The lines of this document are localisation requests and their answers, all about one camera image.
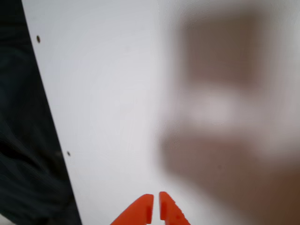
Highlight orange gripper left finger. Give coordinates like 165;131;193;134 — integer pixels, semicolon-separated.
110;193;155;225

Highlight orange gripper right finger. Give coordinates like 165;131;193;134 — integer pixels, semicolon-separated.
159;191;191;225

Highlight person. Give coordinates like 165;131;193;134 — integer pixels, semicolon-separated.
0;0;83;225

